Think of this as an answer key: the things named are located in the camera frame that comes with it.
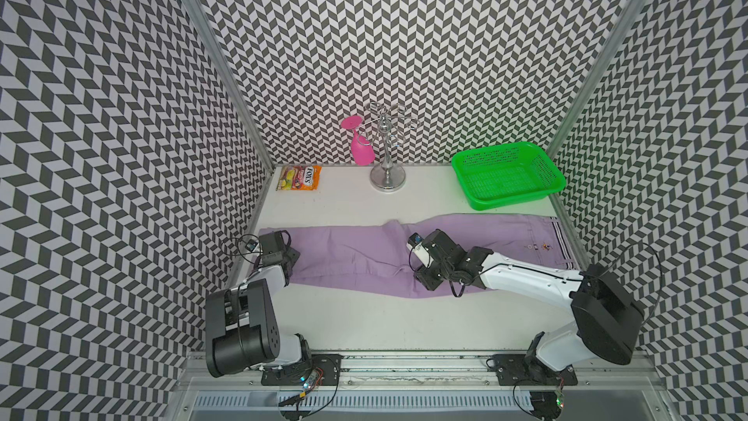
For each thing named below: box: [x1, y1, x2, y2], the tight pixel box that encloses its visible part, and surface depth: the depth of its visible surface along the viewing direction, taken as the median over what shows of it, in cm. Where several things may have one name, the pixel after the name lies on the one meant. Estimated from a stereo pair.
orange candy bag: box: [276, 165, 323, 192], surface depth 114 cm
